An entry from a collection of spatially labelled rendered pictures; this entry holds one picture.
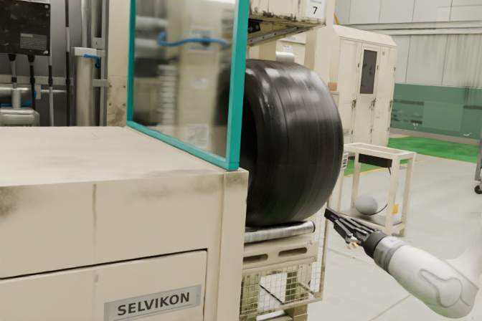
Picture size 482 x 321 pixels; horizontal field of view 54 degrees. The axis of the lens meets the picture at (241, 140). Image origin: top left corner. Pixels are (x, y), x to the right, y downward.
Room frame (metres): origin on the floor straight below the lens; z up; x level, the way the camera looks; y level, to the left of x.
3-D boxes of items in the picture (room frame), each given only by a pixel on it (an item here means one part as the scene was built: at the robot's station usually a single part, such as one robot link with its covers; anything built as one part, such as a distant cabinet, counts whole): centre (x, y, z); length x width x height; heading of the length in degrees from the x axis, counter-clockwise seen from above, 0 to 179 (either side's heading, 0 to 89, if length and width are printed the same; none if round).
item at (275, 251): (1.50, -0.11, 0.84); 0.36 x 0.09 x 0.06; 120
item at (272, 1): (1.94, 0.00, 1.71); 0.61 x 0.25 x 0.15; 120
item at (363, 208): (4.35, -1.28, 0.40); 0.60 x 0.35 x 0.80; 45
